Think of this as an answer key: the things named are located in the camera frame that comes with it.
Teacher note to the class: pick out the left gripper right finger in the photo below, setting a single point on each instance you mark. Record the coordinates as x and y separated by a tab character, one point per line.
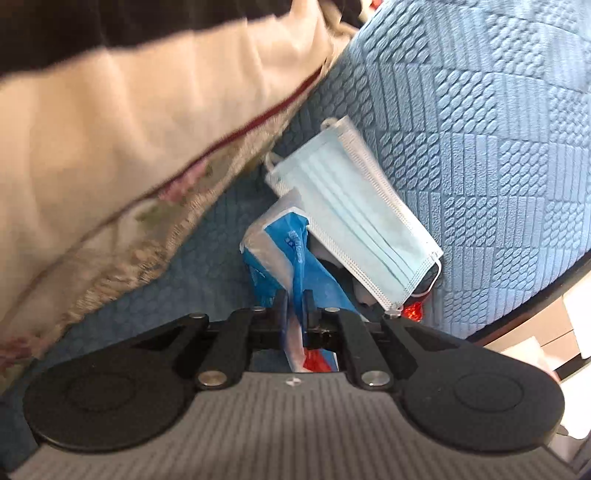
344	333

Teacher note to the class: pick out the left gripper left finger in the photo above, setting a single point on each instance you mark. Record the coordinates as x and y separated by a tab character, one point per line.
246	330

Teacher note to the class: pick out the blue tissue pack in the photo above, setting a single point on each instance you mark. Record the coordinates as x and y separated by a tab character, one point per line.
275	248

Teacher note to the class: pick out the red foil tea packet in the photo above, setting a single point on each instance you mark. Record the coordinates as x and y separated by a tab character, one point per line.
414	311

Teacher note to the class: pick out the blue surgical face mask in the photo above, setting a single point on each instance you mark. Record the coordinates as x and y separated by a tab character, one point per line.
354	212

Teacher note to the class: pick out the floral cream pillow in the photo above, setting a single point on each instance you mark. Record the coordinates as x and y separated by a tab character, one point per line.
99	187

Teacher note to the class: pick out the blue textured sofa cover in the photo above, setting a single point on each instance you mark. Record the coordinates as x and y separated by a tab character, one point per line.
479	115

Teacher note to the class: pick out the dark wooden sofa frame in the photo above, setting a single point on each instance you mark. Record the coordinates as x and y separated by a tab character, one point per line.
534	305

